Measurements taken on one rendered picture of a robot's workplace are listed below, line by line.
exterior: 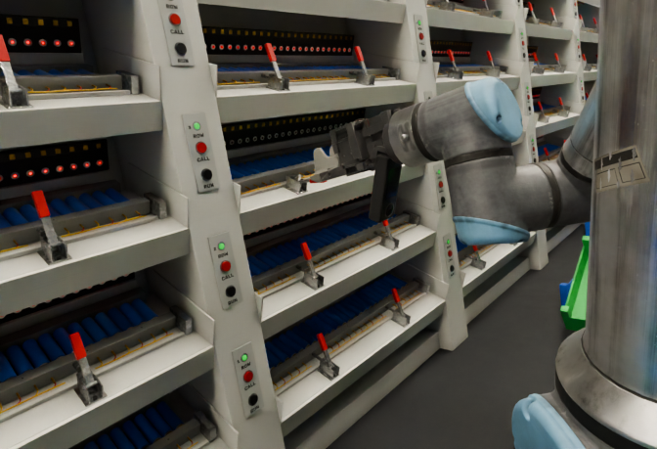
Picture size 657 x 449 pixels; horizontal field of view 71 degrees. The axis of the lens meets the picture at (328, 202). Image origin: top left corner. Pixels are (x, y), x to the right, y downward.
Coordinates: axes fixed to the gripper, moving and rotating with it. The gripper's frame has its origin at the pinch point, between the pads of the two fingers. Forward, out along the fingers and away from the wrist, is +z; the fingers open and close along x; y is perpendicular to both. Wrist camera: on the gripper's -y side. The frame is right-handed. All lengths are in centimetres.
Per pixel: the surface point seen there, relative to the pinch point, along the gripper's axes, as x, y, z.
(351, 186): -14.0, -3.0, 5.4
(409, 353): -31, -50, 17
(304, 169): -6.5, 3.1, 10.2
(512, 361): -46, -58, -3
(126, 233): 33.5, -0.1, 8.0
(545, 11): -185, 50, 8
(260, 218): 11.1, -3.8, 5.9
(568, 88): -185, 12, 6
